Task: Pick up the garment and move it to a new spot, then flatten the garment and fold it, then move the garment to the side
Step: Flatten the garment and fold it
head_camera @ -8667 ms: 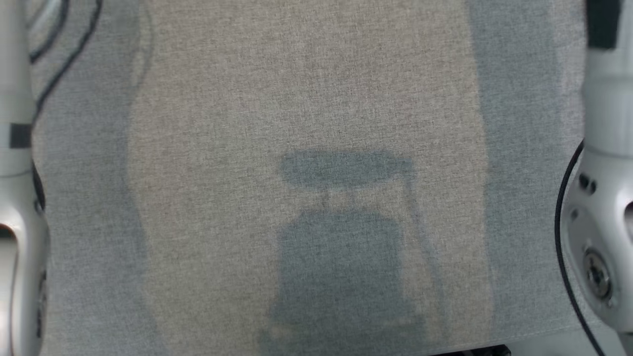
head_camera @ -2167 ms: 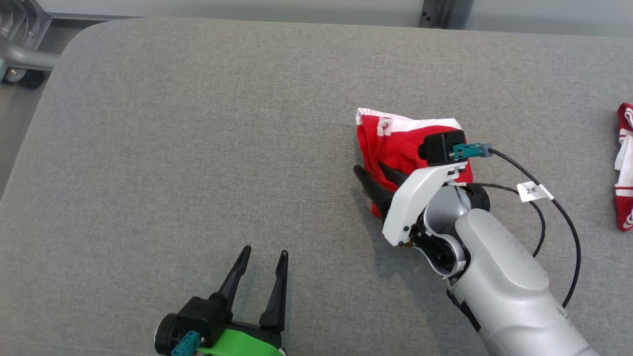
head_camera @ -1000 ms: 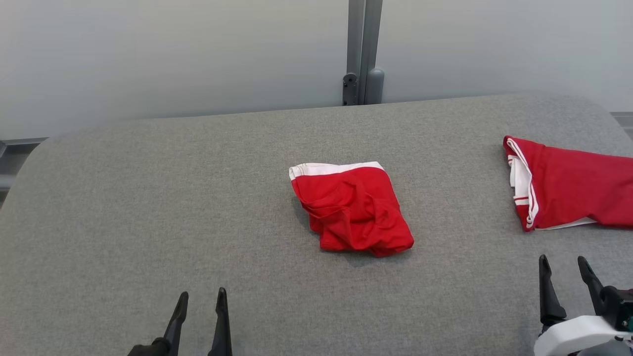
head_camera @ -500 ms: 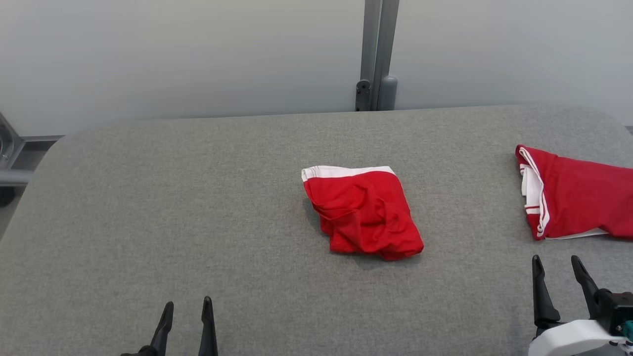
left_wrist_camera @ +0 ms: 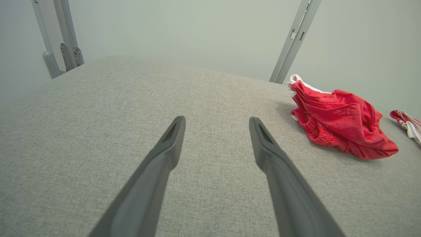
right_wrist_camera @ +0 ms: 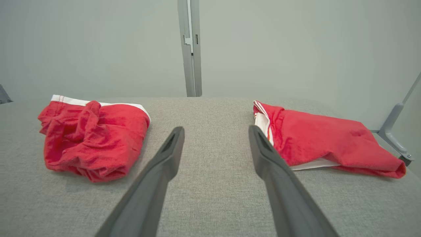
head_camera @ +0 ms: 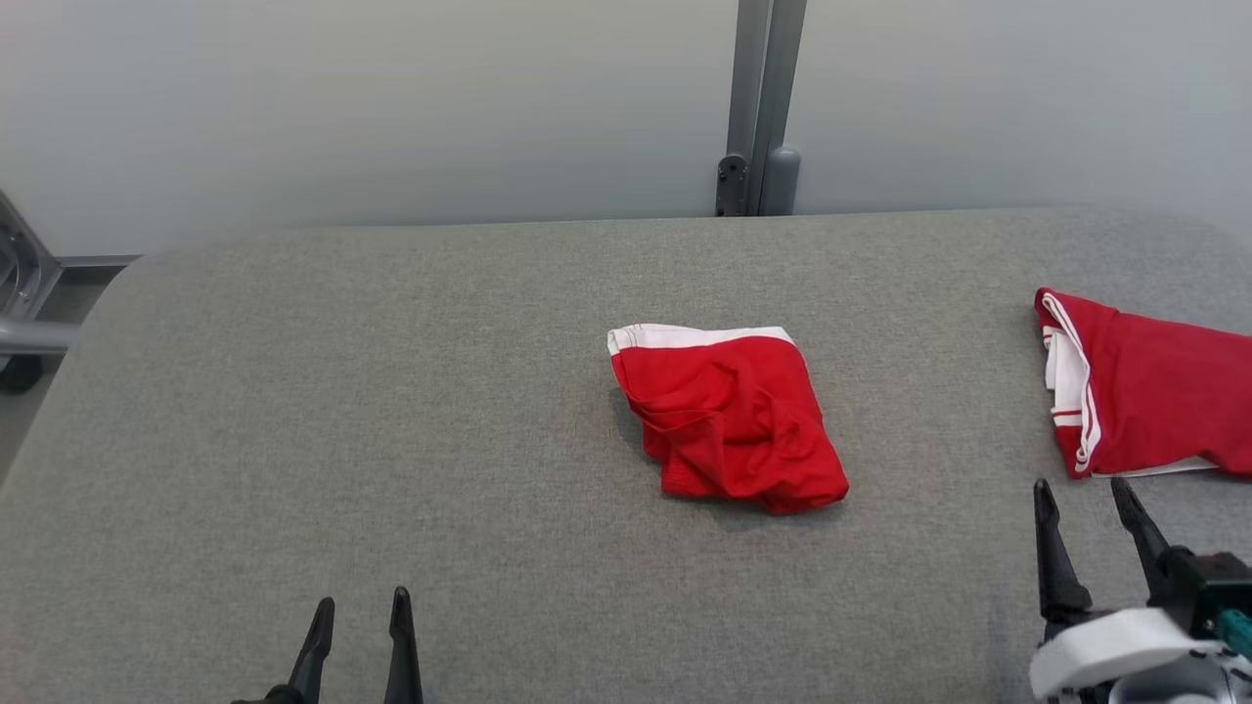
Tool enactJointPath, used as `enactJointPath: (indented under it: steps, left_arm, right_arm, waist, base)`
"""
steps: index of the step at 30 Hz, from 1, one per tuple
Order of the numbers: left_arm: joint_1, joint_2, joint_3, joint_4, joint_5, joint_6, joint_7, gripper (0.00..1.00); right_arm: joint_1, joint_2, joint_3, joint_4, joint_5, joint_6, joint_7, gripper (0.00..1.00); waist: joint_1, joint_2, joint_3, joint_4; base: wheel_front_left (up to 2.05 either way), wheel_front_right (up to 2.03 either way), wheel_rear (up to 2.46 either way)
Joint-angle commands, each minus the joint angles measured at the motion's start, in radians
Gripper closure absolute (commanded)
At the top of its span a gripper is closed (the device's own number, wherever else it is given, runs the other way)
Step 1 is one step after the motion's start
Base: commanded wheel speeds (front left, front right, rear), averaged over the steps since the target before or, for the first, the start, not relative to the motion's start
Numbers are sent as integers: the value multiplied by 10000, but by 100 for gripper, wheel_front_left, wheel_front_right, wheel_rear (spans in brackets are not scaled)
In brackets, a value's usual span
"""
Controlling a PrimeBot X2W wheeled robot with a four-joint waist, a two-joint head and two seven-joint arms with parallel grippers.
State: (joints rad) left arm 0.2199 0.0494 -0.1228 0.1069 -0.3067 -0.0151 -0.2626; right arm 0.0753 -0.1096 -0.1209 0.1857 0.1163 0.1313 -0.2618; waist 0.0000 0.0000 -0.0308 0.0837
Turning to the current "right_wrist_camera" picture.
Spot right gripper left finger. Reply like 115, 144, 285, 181
95, 126, 185, 237

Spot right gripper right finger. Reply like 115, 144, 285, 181
249, 125, 339, 237

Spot red basketball jersey number print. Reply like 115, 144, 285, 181
253, 100, 407, 179

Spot red shorts white waistband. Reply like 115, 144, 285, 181
37, 94, 151, 183

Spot grey metal support strut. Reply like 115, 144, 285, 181
371, 71, 421, 167
0, 84, 13, 105

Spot grey aluminium partition post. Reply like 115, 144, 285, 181
177, 0, 203, 97

